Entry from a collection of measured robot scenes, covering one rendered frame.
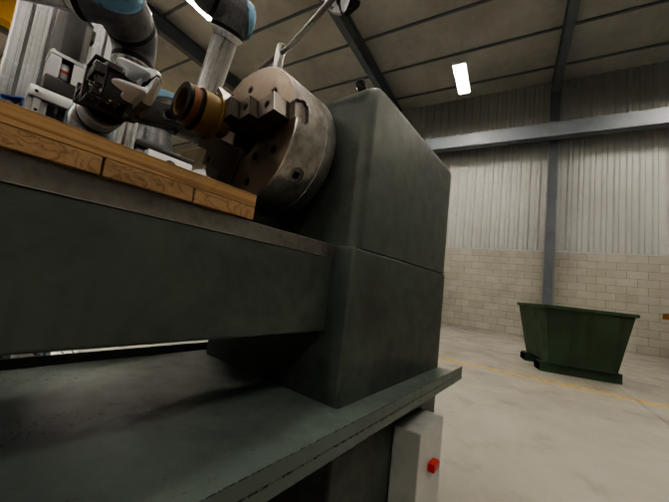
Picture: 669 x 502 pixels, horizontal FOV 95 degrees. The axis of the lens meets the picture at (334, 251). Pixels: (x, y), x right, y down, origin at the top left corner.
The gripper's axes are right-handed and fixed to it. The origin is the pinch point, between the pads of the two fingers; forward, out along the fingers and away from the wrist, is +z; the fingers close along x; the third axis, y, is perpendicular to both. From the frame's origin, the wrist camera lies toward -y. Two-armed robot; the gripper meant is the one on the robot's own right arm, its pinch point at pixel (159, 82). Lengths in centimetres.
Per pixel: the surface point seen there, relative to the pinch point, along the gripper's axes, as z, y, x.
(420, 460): 25, -63, -70
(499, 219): -137, -1005, 228
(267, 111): 8.4, -15.4, 1.0
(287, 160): 10.3, -20.2, -7.1
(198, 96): 0.5, -6.2, 1.0
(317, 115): 11.5, -25.3, 4.7
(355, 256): 18.2, -35.4, -23.1
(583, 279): 68, -1033, 63
